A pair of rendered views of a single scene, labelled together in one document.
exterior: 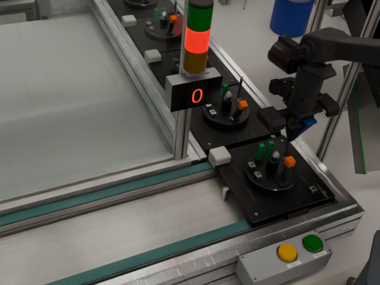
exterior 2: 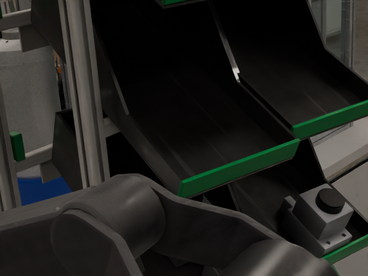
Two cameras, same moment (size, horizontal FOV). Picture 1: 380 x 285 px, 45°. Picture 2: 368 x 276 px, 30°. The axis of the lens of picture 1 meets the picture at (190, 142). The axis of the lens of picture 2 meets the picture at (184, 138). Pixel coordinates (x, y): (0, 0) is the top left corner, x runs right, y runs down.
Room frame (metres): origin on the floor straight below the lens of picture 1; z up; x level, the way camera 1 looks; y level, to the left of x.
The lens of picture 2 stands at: (0.38, -0.29, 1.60)
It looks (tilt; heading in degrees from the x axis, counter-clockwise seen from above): 21 degrees down; 344
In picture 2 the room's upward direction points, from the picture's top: 4 degrees counter-clockwise
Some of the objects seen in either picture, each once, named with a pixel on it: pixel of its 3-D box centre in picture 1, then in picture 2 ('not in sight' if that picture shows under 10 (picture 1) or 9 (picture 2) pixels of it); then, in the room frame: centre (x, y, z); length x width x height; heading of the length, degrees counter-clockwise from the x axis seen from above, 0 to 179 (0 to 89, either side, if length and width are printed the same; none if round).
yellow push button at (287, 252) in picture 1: (286, 253); not in sight; (0.61, -0.24, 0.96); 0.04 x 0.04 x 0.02
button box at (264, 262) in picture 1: (284, 260); not in sight; (0.61, -0.24, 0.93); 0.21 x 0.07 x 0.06; 118
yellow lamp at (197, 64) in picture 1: (195, 57); not in sight; (0.85, 0.01, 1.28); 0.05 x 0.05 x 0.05
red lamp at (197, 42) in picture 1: (197, 37); not in sight; (0.85, 0.01, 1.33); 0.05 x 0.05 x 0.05
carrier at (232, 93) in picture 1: (227, 102); not in sight; (1.06, -0.09, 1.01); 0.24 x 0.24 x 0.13; 28
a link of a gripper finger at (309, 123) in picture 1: (299, 127); not in sight; (0.82, -0.24, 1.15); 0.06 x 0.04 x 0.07; 30
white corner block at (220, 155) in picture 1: (219, 158); not in sight; (0.88, -0.08, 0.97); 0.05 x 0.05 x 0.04; 28
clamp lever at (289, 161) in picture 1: (285, 167); not in sight; (0.80, -0.24, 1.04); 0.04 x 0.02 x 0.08; 28
